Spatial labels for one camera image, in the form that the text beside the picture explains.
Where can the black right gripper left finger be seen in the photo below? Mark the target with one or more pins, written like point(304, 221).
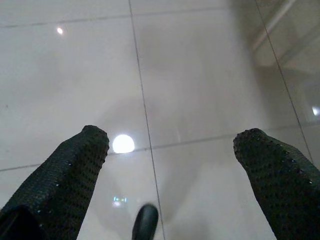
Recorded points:
point(67, 180)

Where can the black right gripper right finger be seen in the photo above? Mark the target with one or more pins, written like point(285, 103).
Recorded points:
point(285, 182)

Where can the black robot foot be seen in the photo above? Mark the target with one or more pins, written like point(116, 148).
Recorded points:
point(146, 222)

